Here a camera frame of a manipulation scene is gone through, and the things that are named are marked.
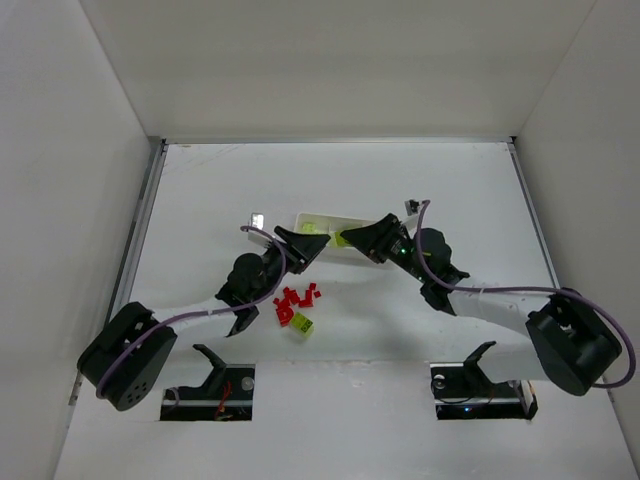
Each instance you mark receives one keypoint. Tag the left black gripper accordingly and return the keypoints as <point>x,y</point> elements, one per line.
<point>291,250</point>

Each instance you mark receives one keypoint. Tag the red lego pile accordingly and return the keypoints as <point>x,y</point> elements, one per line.
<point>290,300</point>

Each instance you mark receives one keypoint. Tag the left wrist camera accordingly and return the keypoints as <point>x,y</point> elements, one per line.
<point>257,220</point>

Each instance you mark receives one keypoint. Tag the lime green long lego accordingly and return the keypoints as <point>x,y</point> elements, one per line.
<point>302,325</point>

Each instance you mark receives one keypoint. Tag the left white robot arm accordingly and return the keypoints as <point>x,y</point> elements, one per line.
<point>124,361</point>

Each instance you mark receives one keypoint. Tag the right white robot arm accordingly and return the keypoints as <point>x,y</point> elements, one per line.
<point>574,341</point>

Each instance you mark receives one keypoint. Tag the small lime green lego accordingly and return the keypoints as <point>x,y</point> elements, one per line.
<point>339,240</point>

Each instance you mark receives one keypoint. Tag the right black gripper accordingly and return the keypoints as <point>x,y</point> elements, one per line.
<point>382,240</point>

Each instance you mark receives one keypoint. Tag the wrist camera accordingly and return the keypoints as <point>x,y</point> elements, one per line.
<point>257,220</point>
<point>412,207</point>

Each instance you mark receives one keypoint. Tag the white three-compartment tray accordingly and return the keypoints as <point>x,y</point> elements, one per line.
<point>337,249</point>

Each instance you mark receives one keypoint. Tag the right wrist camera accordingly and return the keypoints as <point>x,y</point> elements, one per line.
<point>412,207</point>

